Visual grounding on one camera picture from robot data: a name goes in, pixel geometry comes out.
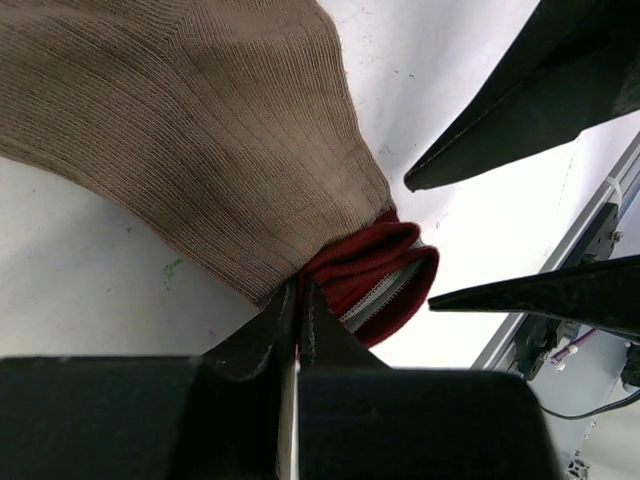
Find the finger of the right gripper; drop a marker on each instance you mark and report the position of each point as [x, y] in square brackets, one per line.
[603, 295]
[574, 65]

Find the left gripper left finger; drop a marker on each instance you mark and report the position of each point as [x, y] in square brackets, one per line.
[248, 352]

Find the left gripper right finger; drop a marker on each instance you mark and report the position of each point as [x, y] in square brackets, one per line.
[325, 343]

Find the brown striped sock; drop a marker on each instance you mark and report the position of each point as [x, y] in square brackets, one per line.
[227, 127]

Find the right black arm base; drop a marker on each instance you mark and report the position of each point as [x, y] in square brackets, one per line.
[539, 335]

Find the aluminium frame rail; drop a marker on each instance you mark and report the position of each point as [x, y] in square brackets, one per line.
[620, 187]

